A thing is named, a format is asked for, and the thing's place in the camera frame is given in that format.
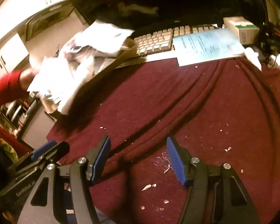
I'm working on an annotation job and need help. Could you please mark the beige computer keyboard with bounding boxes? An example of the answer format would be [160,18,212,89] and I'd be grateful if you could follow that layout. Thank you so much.
[133,24,218,57]

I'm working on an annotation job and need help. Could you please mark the white power adapter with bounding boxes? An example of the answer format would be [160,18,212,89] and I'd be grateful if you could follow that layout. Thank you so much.
[269,54,280,70]

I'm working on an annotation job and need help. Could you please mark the light blue paper booklet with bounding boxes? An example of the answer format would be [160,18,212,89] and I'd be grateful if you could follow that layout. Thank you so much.
[172,28,246,67]

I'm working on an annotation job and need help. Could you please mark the red garment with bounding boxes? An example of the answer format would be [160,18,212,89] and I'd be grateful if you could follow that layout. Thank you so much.
[0,118,34,157]

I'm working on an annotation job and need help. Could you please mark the brown cardboard box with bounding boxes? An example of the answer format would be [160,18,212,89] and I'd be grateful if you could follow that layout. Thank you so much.
[57,38,141,122]

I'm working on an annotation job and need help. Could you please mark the person's left forearm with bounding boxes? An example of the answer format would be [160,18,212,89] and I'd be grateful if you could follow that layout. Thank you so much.
[0,71,24,109]

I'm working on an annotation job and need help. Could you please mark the pile of plastic-wrapped packets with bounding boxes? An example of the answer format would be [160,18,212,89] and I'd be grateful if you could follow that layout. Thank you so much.
[27,20,134,115]

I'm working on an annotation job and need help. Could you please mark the grey kitchen appliance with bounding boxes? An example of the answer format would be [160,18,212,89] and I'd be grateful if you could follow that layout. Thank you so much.
[23,1,76,41]

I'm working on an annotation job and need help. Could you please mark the metal dish rack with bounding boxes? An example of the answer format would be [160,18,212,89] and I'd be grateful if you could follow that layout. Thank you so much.
[0,97,41,137]

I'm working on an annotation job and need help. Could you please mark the white base cabinets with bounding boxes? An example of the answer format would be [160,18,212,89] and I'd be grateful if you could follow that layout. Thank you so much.
[20,98,59,148]

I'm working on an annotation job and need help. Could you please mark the black computer monitor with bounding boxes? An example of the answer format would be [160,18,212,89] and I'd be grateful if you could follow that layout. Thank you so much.
[62,0,224,32]

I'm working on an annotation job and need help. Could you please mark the white wall cabinets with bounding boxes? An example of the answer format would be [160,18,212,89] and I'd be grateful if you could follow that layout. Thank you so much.
[0,0,69,75]

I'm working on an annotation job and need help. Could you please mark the white and green carton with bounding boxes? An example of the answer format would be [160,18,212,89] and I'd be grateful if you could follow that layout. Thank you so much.
[223,16,260,45]

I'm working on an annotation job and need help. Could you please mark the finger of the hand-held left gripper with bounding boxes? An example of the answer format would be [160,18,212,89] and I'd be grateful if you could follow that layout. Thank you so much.
[38,141,70,166]
[30,140,57,161]

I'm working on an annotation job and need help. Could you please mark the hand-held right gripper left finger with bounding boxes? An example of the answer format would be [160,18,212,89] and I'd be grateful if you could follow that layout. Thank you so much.
[19,135,112,224]

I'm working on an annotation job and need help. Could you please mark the person's left hand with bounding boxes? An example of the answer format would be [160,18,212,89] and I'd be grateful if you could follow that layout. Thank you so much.
[20,68,39,91]

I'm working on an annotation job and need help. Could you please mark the maroon cloth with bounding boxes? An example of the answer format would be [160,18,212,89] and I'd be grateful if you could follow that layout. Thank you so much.
[47,56,280,224]

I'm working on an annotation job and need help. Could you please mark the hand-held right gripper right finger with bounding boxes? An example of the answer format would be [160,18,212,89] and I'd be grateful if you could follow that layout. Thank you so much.
[166,136,262,224]

